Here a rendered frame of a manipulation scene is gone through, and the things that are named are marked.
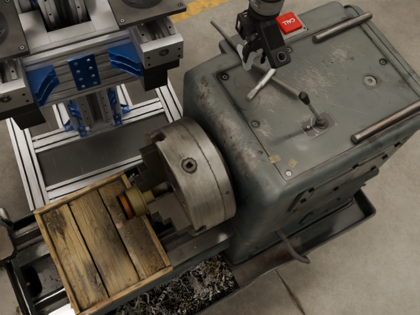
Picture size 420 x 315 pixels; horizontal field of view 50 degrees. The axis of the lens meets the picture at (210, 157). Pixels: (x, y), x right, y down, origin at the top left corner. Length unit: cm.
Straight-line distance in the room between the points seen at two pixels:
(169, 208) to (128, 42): 63
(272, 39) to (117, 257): 78
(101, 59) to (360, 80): 85
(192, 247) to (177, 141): 41
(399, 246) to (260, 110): 157
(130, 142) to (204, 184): 122
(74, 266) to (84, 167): 92
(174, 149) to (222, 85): 22
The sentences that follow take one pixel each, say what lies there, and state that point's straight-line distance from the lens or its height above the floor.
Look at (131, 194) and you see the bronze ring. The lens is 121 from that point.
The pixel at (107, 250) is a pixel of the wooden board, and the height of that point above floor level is 88.
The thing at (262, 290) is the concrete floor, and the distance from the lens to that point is 232.
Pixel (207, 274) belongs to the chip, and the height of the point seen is 57.
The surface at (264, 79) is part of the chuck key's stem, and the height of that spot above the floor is 128.
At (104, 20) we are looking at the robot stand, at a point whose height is 107.
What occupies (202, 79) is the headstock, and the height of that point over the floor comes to 125.
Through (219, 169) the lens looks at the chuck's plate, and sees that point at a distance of 113.
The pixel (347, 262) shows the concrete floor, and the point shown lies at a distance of 246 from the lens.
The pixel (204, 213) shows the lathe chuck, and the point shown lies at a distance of 115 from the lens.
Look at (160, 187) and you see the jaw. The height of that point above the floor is 105.
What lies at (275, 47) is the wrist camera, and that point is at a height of 144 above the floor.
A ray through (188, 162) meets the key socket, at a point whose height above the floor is 123.
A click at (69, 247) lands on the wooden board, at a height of 88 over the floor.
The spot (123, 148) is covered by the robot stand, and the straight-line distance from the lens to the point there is 229.
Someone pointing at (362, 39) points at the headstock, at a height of 126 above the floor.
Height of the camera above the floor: 225
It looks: 65 degrees down
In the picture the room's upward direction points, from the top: 9 degrees clockwise
